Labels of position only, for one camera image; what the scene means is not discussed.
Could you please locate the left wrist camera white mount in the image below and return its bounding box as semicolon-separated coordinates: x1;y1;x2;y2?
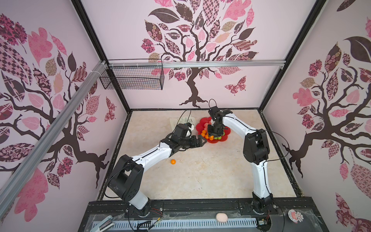
185;122;194;137

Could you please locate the aluminium rail left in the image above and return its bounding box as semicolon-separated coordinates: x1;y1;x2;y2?
1;61;107;216

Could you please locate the red flower-shaped fruit bowl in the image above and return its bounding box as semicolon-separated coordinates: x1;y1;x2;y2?
196;117;231;144

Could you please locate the pink round sticker toy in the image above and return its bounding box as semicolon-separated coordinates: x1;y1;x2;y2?
288;209;304;224

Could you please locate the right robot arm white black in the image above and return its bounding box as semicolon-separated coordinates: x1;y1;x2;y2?
207;106;273;214

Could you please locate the black wire basket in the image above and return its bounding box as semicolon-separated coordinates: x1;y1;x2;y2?
100;58;165;90

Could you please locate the white slotted cable duct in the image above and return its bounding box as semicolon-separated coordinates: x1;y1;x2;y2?
92;218;258;232

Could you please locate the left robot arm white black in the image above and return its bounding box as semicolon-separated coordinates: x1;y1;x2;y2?
107;123;207;217

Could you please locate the aluminium rail back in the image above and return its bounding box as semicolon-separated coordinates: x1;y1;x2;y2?
108;60;286;68

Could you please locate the aluminium rail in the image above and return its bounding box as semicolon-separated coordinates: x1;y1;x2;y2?
108;60;286;68
1;61;107;216

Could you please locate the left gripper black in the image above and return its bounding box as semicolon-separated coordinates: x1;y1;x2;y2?
179;134;207;149

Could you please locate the white stapler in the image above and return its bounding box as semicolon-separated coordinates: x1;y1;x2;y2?
90;215;115;232

